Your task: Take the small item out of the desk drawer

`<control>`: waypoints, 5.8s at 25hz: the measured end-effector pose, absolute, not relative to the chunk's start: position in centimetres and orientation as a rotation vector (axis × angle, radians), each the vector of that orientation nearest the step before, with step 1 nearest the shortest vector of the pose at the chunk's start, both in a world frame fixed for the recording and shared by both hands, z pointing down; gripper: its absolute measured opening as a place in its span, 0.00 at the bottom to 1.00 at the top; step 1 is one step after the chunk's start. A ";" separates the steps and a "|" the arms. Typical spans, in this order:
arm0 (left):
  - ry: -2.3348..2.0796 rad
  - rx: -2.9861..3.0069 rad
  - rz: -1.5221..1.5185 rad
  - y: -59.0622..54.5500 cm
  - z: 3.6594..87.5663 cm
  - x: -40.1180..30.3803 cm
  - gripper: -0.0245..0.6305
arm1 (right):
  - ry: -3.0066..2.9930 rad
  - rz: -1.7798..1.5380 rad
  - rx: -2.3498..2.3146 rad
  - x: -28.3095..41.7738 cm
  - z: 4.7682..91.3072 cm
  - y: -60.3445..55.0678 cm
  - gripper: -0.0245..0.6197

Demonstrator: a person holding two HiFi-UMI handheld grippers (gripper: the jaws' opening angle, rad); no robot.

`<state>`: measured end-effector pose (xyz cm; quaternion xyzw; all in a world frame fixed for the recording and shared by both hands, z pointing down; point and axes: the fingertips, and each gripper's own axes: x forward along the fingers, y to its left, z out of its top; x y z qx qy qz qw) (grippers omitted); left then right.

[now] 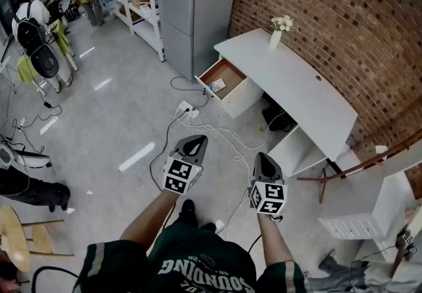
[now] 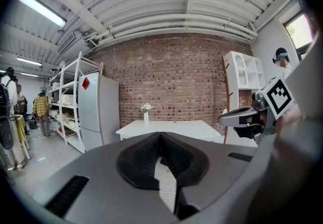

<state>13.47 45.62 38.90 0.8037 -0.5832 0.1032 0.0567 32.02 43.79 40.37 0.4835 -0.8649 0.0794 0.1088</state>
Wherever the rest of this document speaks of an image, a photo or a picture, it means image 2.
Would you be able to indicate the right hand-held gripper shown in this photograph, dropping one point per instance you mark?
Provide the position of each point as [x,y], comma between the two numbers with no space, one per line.
[277,97]

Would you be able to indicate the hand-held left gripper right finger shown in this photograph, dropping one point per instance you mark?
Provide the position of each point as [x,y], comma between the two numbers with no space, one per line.
[184,162]

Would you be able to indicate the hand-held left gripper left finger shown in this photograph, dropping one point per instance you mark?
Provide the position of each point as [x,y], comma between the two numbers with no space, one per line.
[138,162]

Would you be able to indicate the white desk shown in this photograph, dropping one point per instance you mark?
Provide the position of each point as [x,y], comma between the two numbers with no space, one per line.
[171,127]

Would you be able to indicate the wooden coat rack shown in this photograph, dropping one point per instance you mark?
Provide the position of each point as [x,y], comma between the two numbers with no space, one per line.
[226,79]

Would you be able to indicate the white vase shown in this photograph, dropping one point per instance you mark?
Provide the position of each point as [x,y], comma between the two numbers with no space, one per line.
[146,118]

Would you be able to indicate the white cabinet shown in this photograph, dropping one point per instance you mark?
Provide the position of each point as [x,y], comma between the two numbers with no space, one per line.
[252,66]

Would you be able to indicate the white flower bouquet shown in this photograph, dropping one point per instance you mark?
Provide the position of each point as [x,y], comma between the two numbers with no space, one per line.
[147,107]

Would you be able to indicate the silver grey fridge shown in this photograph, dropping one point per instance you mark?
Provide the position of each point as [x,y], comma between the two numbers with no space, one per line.
[96,107]

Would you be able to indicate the white storage box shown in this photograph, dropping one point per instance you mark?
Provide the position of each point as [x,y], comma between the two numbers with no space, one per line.
[69,99]

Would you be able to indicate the red diamond sticker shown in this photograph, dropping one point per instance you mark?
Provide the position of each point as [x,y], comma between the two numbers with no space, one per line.
[85,83]

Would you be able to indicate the white ceiling pipe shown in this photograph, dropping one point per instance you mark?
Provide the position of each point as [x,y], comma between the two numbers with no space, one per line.
[186,31]
[186,25]

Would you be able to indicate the window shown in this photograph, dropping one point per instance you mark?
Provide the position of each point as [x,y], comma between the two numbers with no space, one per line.
[300,31]

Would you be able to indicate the striped bag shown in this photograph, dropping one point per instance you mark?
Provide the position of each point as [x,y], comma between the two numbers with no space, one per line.
[32,122]

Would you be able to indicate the table with yellow-green cloth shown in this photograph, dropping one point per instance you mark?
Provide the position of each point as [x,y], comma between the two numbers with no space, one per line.
[21,127]

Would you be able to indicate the ceiling air vent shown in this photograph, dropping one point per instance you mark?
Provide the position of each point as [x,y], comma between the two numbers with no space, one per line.
[66,42]

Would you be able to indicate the long ceiling light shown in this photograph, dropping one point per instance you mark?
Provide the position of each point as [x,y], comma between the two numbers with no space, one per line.
[41,8]
[29,61]
[29,74]

